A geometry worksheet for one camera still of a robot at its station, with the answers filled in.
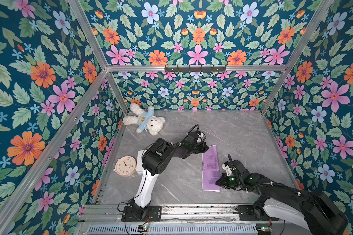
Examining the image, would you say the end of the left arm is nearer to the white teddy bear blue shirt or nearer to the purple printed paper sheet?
the purple printed paper sheet

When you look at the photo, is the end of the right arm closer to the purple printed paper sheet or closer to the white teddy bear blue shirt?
the purple printed paper sheet

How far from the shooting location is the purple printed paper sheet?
837mm

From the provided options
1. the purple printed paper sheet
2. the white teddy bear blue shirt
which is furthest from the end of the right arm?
the white teddy bear blue shirt

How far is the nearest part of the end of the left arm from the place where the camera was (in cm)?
80

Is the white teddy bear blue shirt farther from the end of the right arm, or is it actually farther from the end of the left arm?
the end of the right arm

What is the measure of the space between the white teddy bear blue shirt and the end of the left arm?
0.96 ft

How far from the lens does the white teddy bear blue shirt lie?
3.41 feet

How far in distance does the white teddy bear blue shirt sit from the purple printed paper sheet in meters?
0.39

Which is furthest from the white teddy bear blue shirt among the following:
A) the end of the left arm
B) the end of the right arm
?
the end of the right arm

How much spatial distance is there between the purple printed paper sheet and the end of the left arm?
7 cm

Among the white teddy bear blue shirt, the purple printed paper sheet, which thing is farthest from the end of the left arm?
the white teddy bear blue shirt
